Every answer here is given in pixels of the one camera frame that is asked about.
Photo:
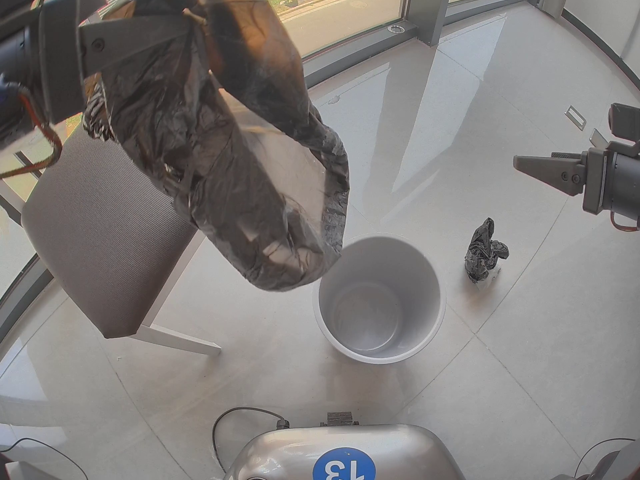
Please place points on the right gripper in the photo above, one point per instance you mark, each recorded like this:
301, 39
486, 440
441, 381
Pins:
620, 183

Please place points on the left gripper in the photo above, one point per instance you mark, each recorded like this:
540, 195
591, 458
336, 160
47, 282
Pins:
60, 58

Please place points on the black plastic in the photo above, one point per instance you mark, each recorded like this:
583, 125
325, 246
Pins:
480, 258

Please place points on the black plastic bag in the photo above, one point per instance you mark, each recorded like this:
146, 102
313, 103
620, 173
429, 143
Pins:
225, 168

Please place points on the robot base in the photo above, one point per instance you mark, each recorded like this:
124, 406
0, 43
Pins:
280, 453

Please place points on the white trash bin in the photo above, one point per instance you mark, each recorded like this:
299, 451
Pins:
350, 340

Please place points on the grey chair with white legs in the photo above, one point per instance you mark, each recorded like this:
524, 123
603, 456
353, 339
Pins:
100, 248

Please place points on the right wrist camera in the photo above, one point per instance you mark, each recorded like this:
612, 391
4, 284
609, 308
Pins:
622, 120

